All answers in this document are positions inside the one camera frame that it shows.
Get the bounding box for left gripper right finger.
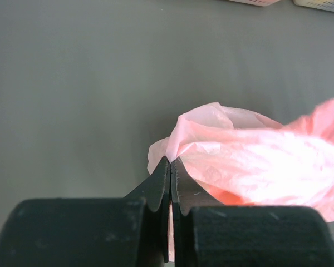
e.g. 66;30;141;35
171;159;334;266

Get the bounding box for left white plastic basket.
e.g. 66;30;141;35
230;0;279;7

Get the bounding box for white plastic basket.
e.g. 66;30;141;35
293;0;334;13
230;0;279;7

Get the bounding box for pink plastic bag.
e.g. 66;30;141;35
147;96;334;262

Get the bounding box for right white plastic basket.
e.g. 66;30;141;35
293;0;334;13

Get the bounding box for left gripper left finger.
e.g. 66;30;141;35
0;158;171;266

